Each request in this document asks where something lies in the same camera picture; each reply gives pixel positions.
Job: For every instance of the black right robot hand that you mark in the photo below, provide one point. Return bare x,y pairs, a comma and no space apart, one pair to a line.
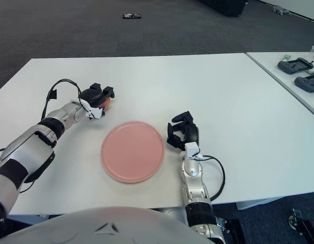
191,132

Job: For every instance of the dark grey handheld controller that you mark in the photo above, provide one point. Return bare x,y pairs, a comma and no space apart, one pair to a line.
308,82
294,66

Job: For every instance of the white table support beam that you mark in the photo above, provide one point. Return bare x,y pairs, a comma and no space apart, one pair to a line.
274,202

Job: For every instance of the pink round plate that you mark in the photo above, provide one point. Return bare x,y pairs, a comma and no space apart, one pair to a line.
132,152

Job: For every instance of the caster wheel with metal bracket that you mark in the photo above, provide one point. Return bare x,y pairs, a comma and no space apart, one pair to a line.
295,221

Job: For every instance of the flat dark object on floor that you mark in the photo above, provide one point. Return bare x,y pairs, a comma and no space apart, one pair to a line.
131,15

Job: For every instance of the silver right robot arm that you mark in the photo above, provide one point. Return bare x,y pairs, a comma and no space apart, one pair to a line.
195,183

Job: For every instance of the small green packet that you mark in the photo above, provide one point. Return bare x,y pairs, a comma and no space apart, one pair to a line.
287,57

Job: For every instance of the small grey toy figure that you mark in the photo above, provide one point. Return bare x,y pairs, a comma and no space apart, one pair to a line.
279,9

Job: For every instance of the grey robot torso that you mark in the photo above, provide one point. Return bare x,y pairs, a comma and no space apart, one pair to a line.
96,223

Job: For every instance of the black stand frame bar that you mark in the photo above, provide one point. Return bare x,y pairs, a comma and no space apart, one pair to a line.
234,231
309,230

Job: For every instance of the orange-red apple with sticker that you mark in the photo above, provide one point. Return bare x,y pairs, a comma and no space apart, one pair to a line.
107,103

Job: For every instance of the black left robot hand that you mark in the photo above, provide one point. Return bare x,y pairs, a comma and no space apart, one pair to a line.
94,95

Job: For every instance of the large black case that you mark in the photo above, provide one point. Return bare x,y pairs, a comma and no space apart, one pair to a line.
223,6

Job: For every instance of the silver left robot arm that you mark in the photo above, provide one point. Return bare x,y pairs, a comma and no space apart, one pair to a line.
27,152

